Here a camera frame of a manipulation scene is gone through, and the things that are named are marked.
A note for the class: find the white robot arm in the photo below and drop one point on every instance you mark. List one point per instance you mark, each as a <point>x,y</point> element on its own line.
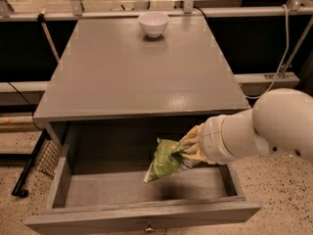
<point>281,121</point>

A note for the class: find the grey open top drawer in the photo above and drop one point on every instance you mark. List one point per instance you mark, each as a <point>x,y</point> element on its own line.
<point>99,184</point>

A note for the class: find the grey metal rail frame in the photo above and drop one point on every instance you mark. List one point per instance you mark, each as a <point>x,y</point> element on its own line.
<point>29,9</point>

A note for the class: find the green jalapeno chip bag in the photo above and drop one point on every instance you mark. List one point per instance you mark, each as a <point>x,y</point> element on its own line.
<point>169,158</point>

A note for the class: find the grey wooden cabinet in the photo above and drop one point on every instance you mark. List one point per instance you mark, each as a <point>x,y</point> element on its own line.
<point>113,70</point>

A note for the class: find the black wheeled stand leg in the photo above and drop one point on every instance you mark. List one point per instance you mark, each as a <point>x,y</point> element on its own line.
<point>18,190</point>

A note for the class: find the foam gripper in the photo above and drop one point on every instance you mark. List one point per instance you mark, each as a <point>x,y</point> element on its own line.
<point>211,140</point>

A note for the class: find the wire mesh panel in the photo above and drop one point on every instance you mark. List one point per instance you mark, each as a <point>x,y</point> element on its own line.
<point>48,159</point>

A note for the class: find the wooden stick with black tape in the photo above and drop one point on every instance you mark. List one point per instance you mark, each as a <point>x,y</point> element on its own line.
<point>41,19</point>

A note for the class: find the white ceramic bowl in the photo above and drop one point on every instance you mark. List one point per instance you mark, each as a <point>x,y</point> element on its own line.
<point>153,24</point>

